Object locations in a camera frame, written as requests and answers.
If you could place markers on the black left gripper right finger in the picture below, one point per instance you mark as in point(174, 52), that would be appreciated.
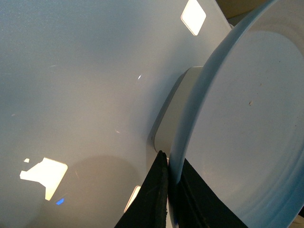
point(193, 204)

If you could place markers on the silver two-slot toaster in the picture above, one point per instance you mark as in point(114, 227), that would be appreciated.
point(166, 123)

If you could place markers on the grey round plate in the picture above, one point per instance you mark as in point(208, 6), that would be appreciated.
point(242, 127)

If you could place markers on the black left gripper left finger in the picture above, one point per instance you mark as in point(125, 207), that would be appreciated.
point(149, 208)

